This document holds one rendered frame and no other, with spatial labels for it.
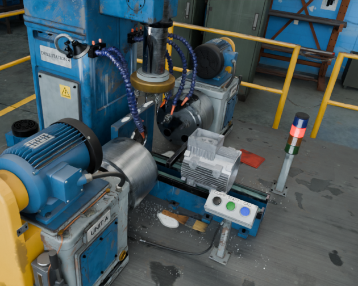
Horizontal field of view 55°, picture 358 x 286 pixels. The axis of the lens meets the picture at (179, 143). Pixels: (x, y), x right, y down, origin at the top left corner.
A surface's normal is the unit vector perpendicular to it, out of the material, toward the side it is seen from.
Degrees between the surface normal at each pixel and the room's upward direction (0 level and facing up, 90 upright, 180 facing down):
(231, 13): 90
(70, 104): 90
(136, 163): 39
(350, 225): 0
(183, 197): 90
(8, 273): 88
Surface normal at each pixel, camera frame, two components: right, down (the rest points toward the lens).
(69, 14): -0.44, 0.44
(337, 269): 0.10, -0.85
